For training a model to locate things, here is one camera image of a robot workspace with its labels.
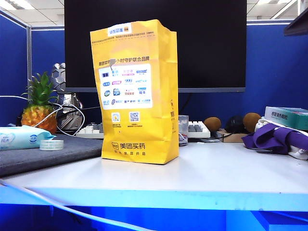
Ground black computer monitor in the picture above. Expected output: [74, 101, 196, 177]
[64, 0, 248, 93]

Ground purple cloth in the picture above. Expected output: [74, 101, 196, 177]
[242, 123, 308, 155]

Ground grey fabric pad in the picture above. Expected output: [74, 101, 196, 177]
[0, 134, 104, 178]

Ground silver partition post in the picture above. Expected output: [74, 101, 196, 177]
[26, 26, 32, 102]

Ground thick white cable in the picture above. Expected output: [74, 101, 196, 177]
[0, 180, 154, 231]

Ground silver robot figurine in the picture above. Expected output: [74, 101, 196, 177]
[51, 63, 84, 132]

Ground brown cardboard box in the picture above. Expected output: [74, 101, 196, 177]
[216, 128, 249, 143]

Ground clear tape roll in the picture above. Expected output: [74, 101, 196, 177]
[39, 139, 64, 151]

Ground toy pineapple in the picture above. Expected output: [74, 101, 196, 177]
[21, 71, 59, 134]

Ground black computer mouse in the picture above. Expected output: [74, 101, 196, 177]
[225, 115, 245, 133]

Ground yellow paper bag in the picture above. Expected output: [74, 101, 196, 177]
[90, 19, 180, 165]

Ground blue wet wipes pack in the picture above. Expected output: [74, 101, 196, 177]
[0, 125, 57, 152]

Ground teal medicine box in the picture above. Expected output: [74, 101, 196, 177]
[264, 106, 308, 131]

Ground white grey keyboard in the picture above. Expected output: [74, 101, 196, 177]
[76, 120, 211, 139]

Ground brown kiwi fruit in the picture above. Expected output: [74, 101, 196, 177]
[204, 116, 222, 132]
[243, 112, 262, 133]

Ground thin white looped cable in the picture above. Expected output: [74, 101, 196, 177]
[0, 95, 86, 137]

